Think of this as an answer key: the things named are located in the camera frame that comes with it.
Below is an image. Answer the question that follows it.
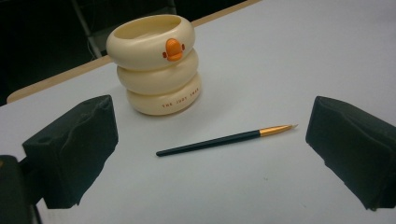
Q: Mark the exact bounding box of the thin black gold-ferrule brush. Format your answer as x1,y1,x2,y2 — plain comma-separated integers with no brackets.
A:
155,123,299,158

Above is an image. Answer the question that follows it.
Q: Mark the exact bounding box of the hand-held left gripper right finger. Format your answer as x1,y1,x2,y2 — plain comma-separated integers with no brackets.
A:
304,95,396,212

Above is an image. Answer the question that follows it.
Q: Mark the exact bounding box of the cream duck pen holder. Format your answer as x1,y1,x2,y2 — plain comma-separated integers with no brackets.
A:
106,13,203,117

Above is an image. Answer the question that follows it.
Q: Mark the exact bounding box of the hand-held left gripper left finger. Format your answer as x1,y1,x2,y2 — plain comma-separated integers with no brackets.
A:
21,94,120,210

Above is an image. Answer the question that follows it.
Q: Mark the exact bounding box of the grey metal stand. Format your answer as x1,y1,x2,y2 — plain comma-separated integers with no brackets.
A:
70,0,110,60

